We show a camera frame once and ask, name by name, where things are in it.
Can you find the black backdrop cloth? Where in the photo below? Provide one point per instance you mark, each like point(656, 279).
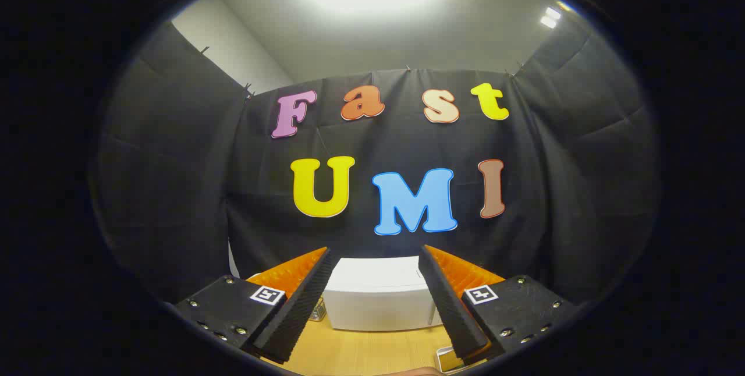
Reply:
point(204, 190)

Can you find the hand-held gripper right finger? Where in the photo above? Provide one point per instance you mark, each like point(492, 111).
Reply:
point(451, 306)

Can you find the small ceiling light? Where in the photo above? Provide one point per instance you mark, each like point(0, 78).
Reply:
point(550, 17)

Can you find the white microwave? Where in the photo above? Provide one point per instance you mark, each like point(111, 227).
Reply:
point(378, 300)

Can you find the white food dish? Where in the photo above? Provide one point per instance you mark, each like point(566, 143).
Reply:
point(445, 358)

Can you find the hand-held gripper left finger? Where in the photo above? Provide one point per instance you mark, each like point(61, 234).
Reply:
point(302, 306)

